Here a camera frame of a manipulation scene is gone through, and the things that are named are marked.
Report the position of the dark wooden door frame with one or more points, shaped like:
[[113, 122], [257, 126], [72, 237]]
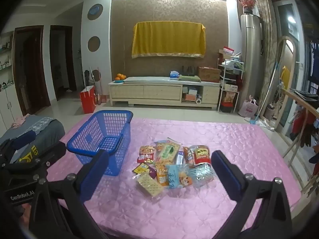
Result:
[[46, 79], [72, 67]]

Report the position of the orange box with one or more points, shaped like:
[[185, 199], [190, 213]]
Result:
[[190, 97]]

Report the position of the grey floral lace cover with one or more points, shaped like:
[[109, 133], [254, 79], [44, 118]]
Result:
[[37, 124]]

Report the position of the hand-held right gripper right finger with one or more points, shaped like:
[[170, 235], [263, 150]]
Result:
[[225, 174]]

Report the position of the black router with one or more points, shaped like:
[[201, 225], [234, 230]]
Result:
[[188, 71]]

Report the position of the white rags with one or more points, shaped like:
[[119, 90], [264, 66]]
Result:
[[265, 125]]

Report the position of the red white box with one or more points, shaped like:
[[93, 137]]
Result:
[[228, 51]]

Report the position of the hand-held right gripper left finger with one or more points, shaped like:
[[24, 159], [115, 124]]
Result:
[[96, 174]]

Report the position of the yellow hanging towel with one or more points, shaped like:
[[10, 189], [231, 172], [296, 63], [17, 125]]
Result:
[[286, 76]]

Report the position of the silver standing air conditioner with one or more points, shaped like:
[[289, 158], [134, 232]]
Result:
[[251, 54]]

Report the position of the green label cracker packet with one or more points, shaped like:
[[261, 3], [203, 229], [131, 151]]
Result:
[[167, 153]]

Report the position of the colourful printed box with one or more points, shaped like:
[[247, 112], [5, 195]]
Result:
[[230, 97]]

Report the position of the pile of oranges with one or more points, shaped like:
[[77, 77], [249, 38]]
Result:
[[121, 76]]

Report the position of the pink shopping bag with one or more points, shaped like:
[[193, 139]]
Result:
[[248, 108]]

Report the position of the purple yellow snack box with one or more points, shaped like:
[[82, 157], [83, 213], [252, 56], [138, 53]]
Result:
[[140, 169]]

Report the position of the blue tissue box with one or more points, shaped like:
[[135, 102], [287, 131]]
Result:
[[174, 75]]

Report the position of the red hanging clothes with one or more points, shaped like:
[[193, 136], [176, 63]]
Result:
[[297, 124]]

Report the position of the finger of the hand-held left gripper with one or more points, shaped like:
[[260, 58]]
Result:
[[7, 147], [53, 154]]

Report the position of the green folded cloth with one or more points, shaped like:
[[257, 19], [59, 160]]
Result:
[[190, 78]]

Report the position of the clear blue snack packet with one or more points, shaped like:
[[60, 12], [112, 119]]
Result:
[[203, 175]]

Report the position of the red paper bag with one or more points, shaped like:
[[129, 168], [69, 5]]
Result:
[[87, 100]]

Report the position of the grey sofa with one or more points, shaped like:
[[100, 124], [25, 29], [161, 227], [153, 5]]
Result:
[[53, 132]]

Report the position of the dark cloth yellow print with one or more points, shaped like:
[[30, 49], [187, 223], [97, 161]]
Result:
[[25, 158]]

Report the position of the small blue candy packet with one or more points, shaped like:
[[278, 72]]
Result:
[[180, 158]]

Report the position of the white wall cabinet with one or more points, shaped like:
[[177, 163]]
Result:
[[8, 104]]

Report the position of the yellow cloth cover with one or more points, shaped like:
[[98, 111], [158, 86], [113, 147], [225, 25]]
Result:
[[169, 39]]

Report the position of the round wall disc blue plate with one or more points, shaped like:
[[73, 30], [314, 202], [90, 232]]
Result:
[[94, 11]]

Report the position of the orange sausage stick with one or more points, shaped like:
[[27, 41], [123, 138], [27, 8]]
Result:
[[188, 156]]

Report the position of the pink cloth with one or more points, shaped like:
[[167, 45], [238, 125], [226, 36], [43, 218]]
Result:
[[19, 122]]

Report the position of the blue plastic basket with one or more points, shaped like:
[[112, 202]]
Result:
[[125, 134]]

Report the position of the white metal shelf rack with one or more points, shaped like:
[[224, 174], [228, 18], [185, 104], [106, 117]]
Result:
[[230, 82]]

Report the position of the red snack packet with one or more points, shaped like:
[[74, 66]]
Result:
[[145, 154]]

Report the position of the blue muffin packet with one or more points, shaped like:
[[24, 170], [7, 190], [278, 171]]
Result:
[[179, 179]]

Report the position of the brown cardboard box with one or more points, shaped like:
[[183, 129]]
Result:
[[209, 74]]

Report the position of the pale cracker packet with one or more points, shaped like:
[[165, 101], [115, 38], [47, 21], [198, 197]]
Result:
[[149, 185]]

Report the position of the vase with red flowers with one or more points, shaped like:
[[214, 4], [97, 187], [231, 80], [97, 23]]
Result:
[[248, 3]]

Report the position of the white paper roll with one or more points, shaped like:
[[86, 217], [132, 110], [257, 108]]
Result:
[[198, 101]]

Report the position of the brown patterned curtain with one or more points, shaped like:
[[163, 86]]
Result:
[[266, 42]]

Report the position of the beige media cabinet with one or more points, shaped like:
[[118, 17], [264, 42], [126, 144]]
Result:
[[149, 92]]

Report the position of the arched wooden mirror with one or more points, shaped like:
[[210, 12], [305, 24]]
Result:
[[286, 54]]

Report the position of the red broom and dustpan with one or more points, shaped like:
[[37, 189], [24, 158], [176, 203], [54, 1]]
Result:
[[102, 98]]

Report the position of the plain round wall disc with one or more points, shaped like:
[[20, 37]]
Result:
[[94, 44]]

